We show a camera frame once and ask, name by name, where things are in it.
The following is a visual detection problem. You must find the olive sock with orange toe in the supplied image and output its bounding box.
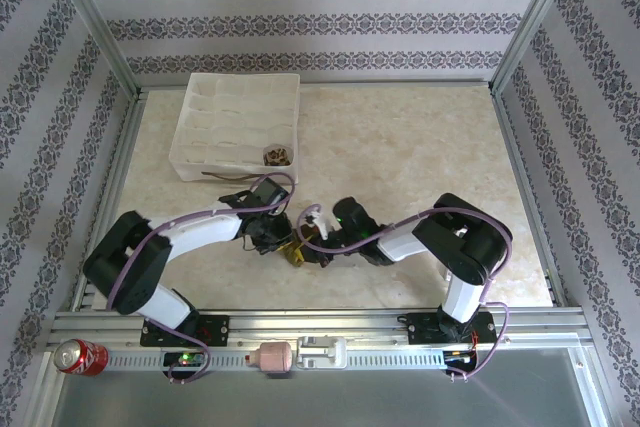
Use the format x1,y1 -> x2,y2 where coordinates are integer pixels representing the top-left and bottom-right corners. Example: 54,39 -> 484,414
283,231 -> 321,269

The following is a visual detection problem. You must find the brown patterned sock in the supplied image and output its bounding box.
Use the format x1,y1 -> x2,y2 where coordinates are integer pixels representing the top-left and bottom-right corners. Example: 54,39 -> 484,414
262,145 -> 293,167

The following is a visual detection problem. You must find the white plastic holder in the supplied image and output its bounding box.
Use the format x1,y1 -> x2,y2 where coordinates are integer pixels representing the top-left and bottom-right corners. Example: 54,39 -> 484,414
294,335 -> 349,370

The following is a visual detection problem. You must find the pink and white bottle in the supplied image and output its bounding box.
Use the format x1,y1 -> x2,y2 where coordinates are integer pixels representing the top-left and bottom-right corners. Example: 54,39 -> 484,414
248,340 -> 293,374

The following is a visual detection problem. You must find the slotted metal strip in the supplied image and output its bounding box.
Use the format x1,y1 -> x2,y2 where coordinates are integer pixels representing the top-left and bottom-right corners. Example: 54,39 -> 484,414
104,348 -> 447,371

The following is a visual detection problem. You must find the white fabric organizer box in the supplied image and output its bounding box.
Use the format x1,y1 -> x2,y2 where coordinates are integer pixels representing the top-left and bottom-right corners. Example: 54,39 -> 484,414
168,71 -> 302,186

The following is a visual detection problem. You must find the grey metal panel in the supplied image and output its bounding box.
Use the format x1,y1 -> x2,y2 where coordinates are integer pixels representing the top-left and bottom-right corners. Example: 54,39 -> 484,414
49,346 -> 604,427

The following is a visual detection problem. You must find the circuit board with green light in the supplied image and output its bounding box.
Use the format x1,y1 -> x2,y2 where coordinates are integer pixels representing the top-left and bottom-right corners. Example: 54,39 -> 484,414
163,351 -> 206,368

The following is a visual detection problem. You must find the red soda can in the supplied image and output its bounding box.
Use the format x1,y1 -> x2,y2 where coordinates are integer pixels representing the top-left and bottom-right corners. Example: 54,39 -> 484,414
52,338 -> 110,378

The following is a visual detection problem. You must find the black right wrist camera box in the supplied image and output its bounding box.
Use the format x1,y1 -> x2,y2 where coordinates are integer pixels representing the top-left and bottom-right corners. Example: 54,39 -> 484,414
332,195 -> 380,242

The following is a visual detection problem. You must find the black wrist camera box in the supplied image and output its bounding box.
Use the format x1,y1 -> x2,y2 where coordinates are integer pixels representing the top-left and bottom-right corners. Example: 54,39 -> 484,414
251,177 -> 290,207
332,195 -> 380,242

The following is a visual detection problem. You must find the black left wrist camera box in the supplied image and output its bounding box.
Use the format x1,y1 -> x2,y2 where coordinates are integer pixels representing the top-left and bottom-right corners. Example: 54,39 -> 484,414
251,177 -> 290,207

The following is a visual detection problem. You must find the aluminium front rail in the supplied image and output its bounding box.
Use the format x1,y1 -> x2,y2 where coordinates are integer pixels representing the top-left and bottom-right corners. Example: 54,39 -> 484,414
47,307 -> 594,347

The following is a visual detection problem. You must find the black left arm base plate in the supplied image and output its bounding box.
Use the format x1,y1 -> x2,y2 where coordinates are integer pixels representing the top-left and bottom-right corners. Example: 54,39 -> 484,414
139,314 -> 231,348

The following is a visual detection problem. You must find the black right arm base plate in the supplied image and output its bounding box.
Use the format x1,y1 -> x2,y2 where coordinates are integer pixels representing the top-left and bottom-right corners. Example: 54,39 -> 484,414
405,310 -> 497,346

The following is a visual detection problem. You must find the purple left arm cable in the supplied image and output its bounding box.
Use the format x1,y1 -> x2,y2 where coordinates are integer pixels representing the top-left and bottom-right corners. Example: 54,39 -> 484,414
107,171 -> 296,386

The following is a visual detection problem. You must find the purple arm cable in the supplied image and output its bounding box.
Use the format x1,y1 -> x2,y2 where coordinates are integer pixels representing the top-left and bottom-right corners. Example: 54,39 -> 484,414
297,204 -> 516,382
107,171 -> 296,386

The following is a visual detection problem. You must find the aluminium side rail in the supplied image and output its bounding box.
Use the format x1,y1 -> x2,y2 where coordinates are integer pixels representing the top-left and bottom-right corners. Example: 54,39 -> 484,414
69,91 -> 151,313
492,89 -> 572,307

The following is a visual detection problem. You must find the small board with wires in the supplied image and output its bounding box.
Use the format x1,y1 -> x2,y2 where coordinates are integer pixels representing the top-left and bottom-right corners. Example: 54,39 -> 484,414
446,346 -> 479,366

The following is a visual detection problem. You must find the aluminium back rail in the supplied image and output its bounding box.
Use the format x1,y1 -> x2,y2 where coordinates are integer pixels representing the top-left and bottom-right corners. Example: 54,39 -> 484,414
137,77 -> 496,92

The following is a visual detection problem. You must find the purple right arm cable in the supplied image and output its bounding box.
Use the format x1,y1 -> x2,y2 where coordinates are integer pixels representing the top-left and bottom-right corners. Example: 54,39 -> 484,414
297,204 -> 516,382

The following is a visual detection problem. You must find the aluminium frame post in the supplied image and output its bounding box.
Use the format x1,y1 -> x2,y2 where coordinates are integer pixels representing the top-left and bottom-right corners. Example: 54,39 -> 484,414
44,0 -> 146,101
489,0 -> 594,96

